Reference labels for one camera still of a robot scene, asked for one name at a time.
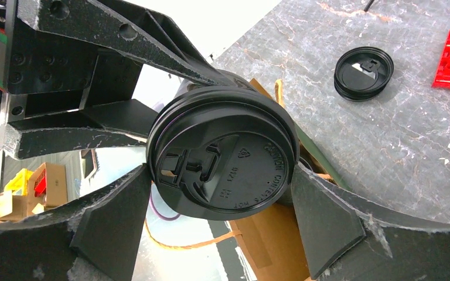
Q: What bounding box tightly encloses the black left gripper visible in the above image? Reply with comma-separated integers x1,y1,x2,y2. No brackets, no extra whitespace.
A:
0,0,233,160

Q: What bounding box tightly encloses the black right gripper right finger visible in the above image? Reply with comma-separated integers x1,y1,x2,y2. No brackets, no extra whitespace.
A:
291,164,450,280

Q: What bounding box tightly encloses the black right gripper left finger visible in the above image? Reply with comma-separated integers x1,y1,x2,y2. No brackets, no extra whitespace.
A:
0,165,151,280

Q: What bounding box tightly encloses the green bag holder block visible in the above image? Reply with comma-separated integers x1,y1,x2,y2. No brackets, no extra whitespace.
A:
295,124,353,191

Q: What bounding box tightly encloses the brown paper bag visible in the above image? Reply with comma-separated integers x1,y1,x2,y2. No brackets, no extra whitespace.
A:
144,77,335,281

